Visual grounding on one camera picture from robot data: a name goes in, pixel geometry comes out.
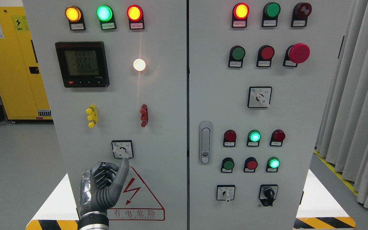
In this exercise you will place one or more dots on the red push button lower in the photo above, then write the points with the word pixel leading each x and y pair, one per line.
pixel 250 165

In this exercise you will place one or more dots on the white rotary switch lower right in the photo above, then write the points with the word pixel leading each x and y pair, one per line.
pixel 225 193

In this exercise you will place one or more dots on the black digital power meter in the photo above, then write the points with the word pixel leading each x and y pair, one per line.
pixel 83 64

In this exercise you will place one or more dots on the green push button lower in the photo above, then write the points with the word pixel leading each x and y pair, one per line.
pixel 227 165

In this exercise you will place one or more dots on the yellow terminal connector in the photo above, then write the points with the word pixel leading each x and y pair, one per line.
pixel 92 116

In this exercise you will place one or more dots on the silver cabinet door handle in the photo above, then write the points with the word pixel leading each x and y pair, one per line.
pixel 204 142

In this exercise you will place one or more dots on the green push button upper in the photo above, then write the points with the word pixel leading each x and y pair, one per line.
pixel 236 56

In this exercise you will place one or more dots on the dark red buzzer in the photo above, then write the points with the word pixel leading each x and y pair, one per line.
pixel 300 14

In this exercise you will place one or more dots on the white rotary switch upper right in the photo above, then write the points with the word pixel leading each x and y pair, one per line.
pixel 259 97

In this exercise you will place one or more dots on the left yellow black striped base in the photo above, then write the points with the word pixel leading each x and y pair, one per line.
pixel 58 211

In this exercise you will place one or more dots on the grey curtain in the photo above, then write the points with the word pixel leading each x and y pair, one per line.
pixel 343 136

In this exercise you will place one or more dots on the red push button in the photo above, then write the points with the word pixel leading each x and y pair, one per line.
pixel 250 165
pixel 264 56

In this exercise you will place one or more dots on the red lit indicator lamp right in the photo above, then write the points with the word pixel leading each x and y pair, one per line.
pixel 240 14

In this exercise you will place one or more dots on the yellow black striped base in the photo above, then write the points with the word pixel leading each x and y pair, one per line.
pixel 318 209
pixel 58 211

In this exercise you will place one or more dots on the yellow safety cabinet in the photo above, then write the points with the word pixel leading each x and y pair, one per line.
pixel 21 86

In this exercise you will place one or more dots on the red lit indicator lamp left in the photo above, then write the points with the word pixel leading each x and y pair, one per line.
pixel 135 17

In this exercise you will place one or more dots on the red lit indicator lamp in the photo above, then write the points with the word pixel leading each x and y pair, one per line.
pixel 240 14
pixel 135 17

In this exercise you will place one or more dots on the dark red lamp middle right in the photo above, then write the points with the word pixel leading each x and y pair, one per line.
pixel 277 138

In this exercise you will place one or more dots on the dark red lamp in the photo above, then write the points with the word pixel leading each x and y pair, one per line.
pixel 229 139
pixel 277 138

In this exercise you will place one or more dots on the red push button upper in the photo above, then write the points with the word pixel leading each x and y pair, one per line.
pixel 264 56

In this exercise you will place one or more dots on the red emergency stop button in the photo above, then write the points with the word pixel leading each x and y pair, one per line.
pixel 296 54

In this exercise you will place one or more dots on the black knob selector switch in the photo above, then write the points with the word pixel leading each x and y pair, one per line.
pixel 268 194

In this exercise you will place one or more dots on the right yellow black striped base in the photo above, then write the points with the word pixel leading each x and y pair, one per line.
pixel 318 209

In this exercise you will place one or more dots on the small clear light bulb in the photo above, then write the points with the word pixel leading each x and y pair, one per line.
pixel 139 64

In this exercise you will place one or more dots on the dark green indicator lamp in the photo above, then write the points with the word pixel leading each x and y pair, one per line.
pixel 270 14

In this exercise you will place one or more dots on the white rotary selector switch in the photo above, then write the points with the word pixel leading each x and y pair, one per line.
pixel 122 148

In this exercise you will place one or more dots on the grey electrical control cabinet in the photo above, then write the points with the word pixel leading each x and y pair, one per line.
pixel 186 44

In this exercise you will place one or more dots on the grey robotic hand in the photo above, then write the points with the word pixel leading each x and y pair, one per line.
pixel 101 186

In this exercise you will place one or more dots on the amber indicator lamp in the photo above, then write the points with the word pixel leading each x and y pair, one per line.
pixel 75 18

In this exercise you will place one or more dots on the red terminal connector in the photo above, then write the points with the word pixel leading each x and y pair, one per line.
pixel 144 115

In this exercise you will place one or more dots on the silver black robot forearm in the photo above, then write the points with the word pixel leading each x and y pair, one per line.
pixel 94 220

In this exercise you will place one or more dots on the green lit lamp middle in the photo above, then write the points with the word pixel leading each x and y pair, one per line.
pixel 253 138

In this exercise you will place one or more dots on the green lit push button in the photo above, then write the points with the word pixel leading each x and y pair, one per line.
pixel 273 164

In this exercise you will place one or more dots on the red electric hazard sticker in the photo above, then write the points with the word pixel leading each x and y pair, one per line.
pixel 136 202

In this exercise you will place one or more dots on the dark red lamp middle left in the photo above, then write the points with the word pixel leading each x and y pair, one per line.
pixel 229 139

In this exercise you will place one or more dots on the green lit indicator lamp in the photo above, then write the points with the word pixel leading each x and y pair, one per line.
pixel 106 17

